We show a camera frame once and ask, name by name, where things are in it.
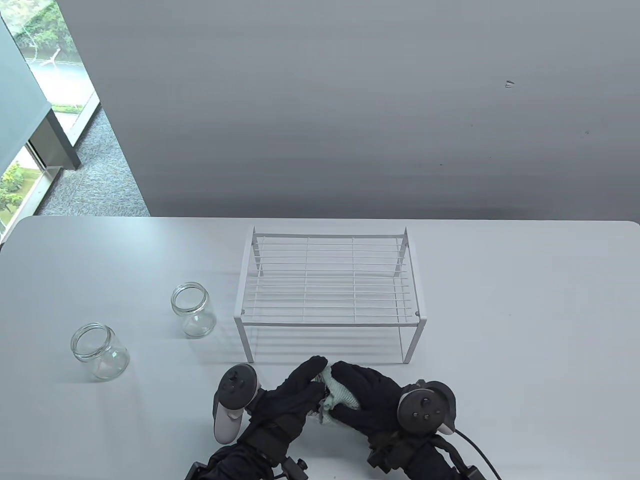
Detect person's left hand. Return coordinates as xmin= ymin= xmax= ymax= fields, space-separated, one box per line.
xmin=245 ymin=356 xmax=329 ymax=444

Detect person's right hand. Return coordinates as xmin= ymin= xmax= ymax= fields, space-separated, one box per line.
xmin=329 ymin=361 xmax=417 ymax=446

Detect person's right forearm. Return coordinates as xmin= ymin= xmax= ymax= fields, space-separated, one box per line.
xmin=367 ymin=430 xmax=471 ymax=480

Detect glass window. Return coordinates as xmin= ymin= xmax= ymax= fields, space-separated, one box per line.
xmin=0 ymin=0 xmax=101 ymax=241

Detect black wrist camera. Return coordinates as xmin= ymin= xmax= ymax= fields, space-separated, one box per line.
xmin=367 ymin=445 xmax=396 ymax=473
xmin=280 ymin=457 xmax=308 ymax=480

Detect clear glass jar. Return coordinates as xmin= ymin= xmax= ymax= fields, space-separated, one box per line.
xmin=170 ymin=282 xmax=217 ymax=339
xmin=70 ymin=323 xmax=131 ymax=383

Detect green fish scale cleaning cloth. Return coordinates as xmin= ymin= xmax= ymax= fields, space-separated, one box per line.
xmin=317 ymin=365 xmax=361 ymax=427

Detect white wire rack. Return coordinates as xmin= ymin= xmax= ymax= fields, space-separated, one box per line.
xmin=233 ymin=226 xmax=427 ymax=364

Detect black cable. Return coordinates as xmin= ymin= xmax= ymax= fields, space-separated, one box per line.
xmin=452 ymin=430 xmax=501 ymax=480

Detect grey black hand controller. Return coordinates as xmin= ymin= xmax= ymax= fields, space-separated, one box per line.
xmin=396 ymin=381 xmax=457 ymax=436
xmin=213 ymin=364 xmax=262 ymax=445

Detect dark grey window column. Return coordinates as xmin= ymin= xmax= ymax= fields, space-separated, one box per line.
xmin=0 ymin=12 xmax=82 ymax=173

